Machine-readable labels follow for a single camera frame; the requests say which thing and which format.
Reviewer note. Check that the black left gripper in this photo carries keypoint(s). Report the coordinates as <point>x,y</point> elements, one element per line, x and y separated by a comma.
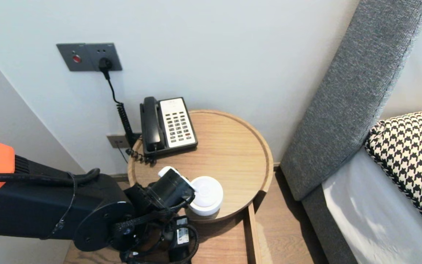
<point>182,236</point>

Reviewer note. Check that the curved front wooden drawer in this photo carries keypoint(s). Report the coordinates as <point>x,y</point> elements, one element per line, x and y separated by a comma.
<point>225,242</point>

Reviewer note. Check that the white round puck device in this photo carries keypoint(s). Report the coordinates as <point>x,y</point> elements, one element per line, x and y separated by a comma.
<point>208,194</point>

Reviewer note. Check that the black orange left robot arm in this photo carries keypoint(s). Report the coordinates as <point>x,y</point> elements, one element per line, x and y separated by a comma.
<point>50,209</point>

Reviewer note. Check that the round wooden bedside table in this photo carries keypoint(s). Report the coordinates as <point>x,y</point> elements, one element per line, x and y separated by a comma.
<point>233,154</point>

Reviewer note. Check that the black telephone base white keypad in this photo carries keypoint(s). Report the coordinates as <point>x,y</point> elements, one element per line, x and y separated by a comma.
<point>178,124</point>

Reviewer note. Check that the black telephone handset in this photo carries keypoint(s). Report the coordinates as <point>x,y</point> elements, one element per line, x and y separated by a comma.
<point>153,128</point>

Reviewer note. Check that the grey fabric bed base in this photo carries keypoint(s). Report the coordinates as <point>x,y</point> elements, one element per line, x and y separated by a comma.
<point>324,234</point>

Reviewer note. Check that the black power plug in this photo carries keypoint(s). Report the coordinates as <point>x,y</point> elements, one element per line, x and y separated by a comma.
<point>105,66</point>

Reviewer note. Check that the white bed sheet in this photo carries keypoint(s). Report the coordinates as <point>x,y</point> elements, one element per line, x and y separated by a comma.
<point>372,220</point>

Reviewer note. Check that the grey fabric headboard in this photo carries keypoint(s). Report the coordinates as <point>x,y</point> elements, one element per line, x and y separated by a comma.
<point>343,110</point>

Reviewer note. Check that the black white houndstooth pillow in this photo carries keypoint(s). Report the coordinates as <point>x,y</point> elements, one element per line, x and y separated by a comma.
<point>412,154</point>

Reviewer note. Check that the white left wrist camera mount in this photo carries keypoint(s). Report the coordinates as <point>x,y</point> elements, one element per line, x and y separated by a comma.
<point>166,171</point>

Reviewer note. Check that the beige low wall plate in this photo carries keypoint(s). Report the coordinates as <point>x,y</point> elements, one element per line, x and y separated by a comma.
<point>117,141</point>

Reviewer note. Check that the dark grey wall socket panel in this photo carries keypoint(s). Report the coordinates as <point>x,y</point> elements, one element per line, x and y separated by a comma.
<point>86,55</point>

